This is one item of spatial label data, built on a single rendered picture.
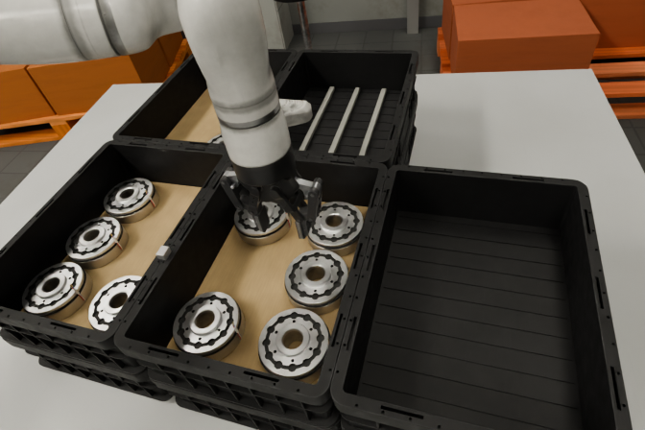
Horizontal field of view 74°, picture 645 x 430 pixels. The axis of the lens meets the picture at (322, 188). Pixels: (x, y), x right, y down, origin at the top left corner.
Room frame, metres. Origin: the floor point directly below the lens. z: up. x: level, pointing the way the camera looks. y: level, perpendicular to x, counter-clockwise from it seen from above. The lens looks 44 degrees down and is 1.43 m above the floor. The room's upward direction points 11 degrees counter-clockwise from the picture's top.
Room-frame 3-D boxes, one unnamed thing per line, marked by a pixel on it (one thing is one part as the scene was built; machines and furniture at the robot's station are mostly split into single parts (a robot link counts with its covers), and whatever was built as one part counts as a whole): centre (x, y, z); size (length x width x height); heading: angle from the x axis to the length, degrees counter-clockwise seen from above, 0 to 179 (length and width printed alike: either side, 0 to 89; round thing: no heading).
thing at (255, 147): (0.43, 0.06, 1.15); 0.11 x 0.09 x 0.06; 155
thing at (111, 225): (0.58, 0.44, 0.86); 0.10 x 0.10 x 0.01
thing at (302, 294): (0.40, 0.04, 0.86); 0.10 x 0.10 x 0.01
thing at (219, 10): (0.40, 0.06, 1.25); 0.09 x 0.07 x 0.15; 9
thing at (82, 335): (0.55, 0.37, 0.92); 0.40 x 0.30 x 0.02; 156
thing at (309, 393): (0.43, 0.10, 0.92); 0.40 x 0.30 x 0.02; 156
